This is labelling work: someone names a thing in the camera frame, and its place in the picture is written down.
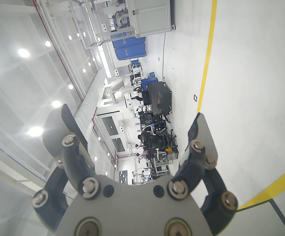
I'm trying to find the clear panel aluminium frame enclosure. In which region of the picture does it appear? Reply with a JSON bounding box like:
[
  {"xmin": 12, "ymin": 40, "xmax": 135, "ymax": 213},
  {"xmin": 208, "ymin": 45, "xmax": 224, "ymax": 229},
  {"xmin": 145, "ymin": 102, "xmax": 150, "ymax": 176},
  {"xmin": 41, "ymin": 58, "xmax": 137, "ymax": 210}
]
[{"xmin": 67, "ymin": 0, "xmax": 136, "ymax": 49}]

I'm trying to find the thin black cable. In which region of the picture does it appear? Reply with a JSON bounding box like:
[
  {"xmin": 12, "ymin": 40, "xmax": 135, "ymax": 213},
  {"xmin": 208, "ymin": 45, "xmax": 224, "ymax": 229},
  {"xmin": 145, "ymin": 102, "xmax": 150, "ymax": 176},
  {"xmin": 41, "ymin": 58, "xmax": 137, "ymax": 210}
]
[{"xmin": 161, "ymin": 32, "xmax": 166, "ymax": 81}]

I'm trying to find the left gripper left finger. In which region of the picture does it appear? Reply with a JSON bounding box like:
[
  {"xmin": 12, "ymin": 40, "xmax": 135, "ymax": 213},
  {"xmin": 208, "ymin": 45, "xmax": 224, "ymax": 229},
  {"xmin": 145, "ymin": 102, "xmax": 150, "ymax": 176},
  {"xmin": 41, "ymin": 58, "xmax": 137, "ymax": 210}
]
[{"xmin": 32, "ymin": 103, "xmax": 101, "ymax": 233}]

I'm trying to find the person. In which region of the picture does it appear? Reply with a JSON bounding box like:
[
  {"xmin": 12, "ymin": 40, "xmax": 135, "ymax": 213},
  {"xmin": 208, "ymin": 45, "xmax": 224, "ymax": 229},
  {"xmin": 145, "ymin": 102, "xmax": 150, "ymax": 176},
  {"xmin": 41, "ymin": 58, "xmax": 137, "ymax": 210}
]
[{"xmin": 138, "ymin": 126, "xmax": 156, "ymax": 149}]

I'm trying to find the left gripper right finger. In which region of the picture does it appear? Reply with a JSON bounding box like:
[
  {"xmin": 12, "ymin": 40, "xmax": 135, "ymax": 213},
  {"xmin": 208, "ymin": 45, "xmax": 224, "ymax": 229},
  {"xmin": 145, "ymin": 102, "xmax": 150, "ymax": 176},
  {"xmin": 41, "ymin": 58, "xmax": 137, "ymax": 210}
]
[{"xmin": 167, "ymin": 112, "xmax": 239, "ymax": 236}]

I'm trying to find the grey panel aluminium frame enclosure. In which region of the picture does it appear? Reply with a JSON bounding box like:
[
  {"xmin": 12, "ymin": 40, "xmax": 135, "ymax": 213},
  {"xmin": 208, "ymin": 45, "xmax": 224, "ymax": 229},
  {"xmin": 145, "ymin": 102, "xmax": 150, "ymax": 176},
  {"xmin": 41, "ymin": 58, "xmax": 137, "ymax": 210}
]
[{"xmin": 125, "ymin": 0, "xmax": 176, "ymax": 38}]

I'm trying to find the black table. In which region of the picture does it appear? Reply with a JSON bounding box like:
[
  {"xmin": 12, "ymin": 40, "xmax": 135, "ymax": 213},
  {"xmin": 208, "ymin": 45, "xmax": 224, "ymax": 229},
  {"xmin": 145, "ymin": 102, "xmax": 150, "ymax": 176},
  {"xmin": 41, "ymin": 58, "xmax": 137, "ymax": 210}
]
[{"xmin": 146, "ymin": 81, "xmax": 173, "ymax": 116}]

